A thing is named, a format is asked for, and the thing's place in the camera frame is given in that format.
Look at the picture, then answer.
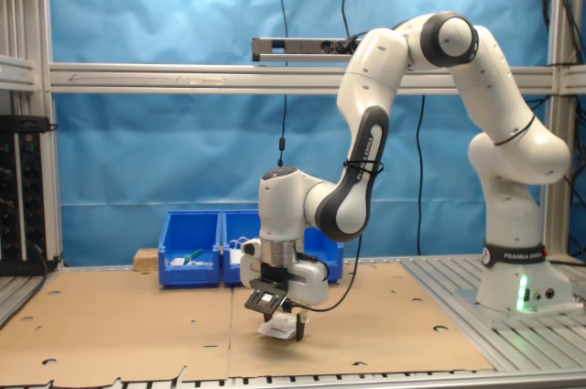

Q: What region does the white printed cotton packet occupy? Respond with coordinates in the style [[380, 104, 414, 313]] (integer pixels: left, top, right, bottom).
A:
[[256, 314, 310, 341]]

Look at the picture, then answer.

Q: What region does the white surgical mask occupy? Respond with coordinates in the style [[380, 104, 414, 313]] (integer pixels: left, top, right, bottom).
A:
[[225, 236, 260, 267]]

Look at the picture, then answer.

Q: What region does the brown cardboard sheet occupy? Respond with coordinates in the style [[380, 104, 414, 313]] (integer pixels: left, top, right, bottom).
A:
[[226, 262, 497, 381], [0, 269, 236, 385]]

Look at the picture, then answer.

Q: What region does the blue bin with masks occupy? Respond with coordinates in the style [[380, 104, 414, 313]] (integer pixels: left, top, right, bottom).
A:
[[221, 210, 263, 289]]

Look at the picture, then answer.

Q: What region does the blue bin with syringes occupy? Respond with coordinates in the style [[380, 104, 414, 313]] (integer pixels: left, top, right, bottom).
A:
[[157, 210, 223, 290]]

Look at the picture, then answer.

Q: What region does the wooden block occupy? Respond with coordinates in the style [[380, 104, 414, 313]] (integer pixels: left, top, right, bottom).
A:
[[132, 247, 162, 273]]

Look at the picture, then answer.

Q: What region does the grey power strip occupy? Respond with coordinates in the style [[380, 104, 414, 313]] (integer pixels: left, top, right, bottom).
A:
[[251, 37, 364, 63]]

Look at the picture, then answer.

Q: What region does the long aluminium cross beam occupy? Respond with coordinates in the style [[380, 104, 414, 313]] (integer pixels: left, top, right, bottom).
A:
[[47, 62, 558, 97]]

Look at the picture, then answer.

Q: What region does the black electronics rack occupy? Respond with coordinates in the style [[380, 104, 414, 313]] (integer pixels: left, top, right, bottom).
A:
[[0, 114, 59, 277]]

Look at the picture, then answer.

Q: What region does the short aluminium side beam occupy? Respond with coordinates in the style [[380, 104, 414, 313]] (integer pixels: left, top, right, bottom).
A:
[[0, 54, 38, 91]]

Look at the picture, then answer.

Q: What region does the black gripper camera mount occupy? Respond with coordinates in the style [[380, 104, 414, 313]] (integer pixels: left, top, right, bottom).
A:
[[244, 265, 295, 317]]

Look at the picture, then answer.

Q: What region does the black camera cable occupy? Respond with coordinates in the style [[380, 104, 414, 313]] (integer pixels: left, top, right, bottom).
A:
[[280, 157, 386, 314]]

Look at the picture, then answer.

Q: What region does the black cable with ferrite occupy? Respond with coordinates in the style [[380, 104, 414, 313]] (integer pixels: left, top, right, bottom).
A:
[[276, 0, 290, 167]]

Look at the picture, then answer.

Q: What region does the aluminium frame post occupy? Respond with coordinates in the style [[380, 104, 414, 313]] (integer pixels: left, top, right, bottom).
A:
[[541, 0, 586, 263], [0, 0, 64, 269]]

